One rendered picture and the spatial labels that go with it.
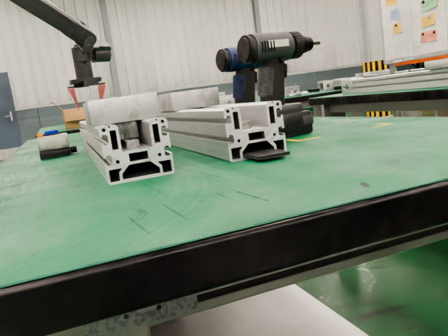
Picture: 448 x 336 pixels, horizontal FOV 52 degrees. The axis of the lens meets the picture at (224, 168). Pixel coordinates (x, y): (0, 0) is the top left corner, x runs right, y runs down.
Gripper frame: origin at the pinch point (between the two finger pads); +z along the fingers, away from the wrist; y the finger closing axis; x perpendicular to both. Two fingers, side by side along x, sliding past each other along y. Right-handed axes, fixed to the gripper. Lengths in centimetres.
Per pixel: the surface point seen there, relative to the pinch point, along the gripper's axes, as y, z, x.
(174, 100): 13, 2, -66
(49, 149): -15.0, 10.5, -33.5
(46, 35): 9, -197, 1080
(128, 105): -1, 2, -91
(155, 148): 1, 9, -98
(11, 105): -100, -39, 1075
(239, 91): 33, 2, -56
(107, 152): -6, 8, -98
